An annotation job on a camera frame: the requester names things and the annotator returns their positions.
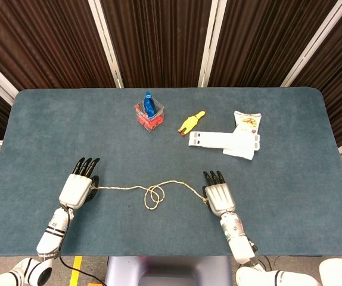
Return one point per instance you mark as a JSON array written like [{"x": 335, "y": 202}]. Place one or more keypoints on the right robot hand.
[{"x": 218, "y": 195}]

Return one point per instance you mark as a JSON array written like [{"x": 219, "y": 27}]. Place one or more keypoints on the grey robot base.
[{"x": 168, "y": 271}]

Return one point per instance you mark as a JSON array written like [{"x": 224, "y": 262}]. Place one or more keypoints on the brown pleated curtain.
[{"x": 159, "y": 38}]

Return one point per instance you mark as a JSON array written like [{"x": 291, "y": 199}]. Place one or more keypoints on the yellow floor tape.
[{"x": 76, "y": 270}]

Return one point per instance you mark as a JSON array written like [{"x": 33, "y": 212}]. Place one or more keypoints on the white printed snack bag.
[{"x": 245, "y": 131}]

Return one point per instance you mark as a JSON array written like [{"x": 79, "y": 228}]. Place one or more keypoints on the red items in box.
[{"x": 150, "y": 121}]

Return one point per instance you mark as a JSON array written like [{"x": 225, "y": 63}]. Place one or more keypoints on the blue foil packet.
[{"x": 149, "y": 105}]

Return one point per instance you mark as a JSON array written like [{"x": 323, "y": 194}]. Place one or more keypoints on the white flat cardboard strip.
[{"x": 215, "y": 140}]

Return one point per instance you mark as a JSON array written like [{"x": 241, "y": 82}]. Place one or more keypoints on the clear plastic box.
[{"x": 149, "y": 116}]

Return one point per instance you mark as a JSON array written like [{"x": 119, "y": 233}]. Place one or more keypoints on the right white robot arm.
[{"x": 248, "y": 253}]

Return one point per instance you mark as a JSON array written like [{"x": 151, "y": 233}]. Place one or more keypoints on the yellow rubber chicken toy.
[{"x": 190, "y": 122}]

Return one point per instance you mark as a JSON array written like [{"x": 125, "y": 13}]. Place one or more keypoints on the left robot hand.
[{"x": 77, "y": 187}]

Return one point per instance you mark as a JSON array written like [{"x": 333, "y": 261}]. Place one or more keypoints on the blue-grey felt table mat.
[{"x": 165, "y": 143}]

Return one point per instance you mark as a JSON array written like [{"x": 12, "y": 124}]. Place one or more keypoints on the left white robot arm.
[{"x": 49, "y": 238}]

